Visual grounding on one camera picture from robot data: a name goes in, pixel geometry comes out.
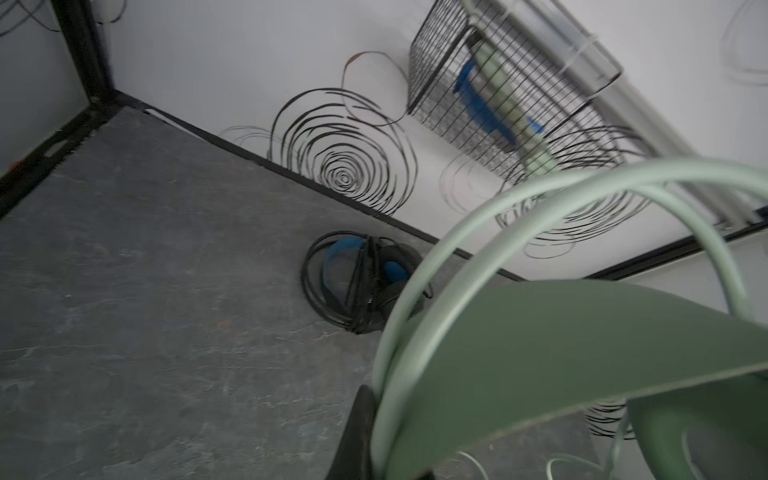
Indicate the aluminium wall rail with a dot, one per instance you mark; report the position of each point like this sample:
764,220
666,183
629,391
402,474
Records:
689,76

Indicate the black wire basket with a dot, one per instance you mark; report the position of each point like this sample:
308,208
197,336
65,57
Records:
577,132

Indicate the green item in basket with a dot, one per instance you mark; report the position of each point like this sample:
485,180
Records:
485,87

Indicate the black blue headphones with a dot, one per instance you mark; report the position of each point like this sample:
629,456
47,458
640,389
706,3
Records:
380,270

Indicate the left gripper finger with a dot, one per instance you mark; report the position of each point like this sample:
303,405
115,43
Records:
352,457

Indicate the mint green headphones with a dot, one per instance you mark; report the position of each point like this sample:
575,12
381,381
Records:
461,361

